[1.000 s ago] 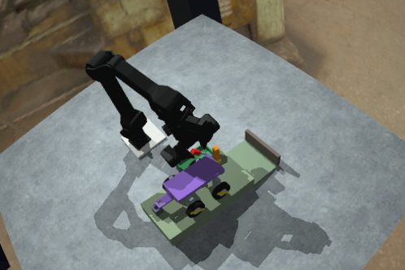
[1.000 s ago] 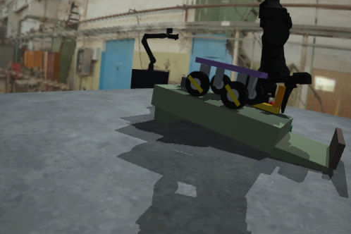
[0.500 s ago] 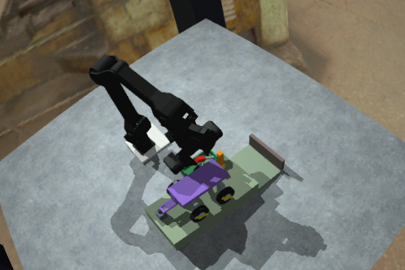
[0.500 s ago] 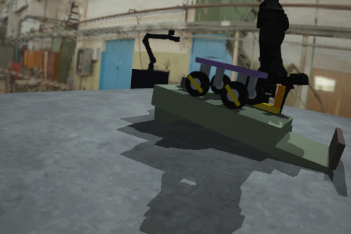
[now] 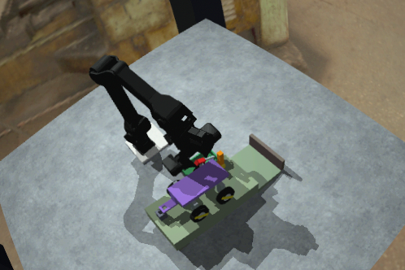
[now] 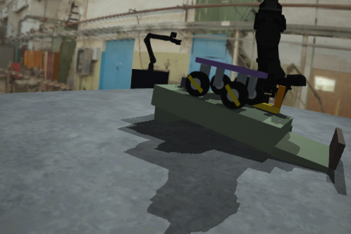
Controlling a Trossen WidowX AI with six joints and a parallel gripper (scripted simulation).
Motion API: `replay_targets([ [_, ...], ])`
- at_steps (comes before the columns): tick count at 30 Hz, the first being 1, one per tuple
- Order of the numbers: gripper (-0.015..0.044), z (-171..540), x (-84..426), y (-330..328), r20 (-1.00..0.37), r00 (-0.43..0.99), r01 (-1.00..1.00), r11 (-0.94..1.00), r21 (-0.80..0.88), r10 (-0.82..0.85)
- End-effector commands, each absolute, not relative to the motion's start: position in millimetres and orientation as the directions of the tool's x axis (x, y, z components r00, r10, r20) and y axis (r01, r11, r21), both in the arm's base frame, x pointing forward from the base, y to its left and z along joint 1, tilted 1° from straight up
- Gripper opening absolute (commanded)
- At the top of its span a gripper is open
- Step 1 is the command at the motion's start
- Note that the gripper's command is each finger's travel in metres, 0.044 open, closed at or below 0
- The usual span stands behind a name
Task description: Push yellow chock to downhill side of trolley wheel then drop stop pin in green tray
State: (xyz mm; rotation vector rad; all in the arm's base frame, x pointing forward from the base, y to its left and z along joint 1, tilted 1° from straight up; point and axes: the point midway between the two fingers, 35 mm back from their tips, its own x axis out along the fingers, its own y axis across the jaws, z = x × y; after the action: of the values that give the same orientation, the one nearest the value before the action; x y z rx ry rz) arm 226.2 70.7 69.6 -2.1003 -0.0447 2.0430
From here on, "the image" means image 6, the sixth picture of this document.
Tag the small trolley with purple deck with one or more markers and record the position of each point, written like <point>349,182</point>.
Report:
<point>234,94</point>

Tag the dark green ramp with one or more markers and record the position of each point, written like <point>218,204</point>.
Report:
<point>268,132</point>

